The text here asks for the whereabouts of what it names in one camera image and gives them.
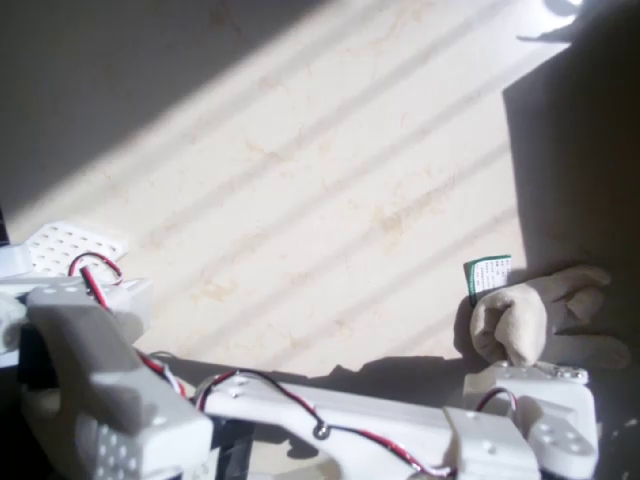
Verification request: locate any cream knitted work glove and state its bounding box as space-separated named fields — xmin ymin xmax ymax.
xmin=469 ymin=266 xmax=632 ymax=370

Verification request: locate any white perforated base plate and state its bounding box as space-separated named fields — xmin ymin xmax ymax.
xmin=24 ymin=219 xmax=129 ymax=276

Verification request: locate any red white black servo cable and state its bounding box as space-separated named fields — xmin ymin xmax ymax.
xmin=68 ymin=252 xmax=125 ymax=311
xmin=477 ymin=387 xmax=520 ymax=416
xmin=192 ymin=368 xmax=456 ymax=477

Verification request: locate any green white paper label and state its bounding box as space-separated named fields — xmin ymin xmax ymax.
xmin=464 ymin=254 xmax=514 ymax=307

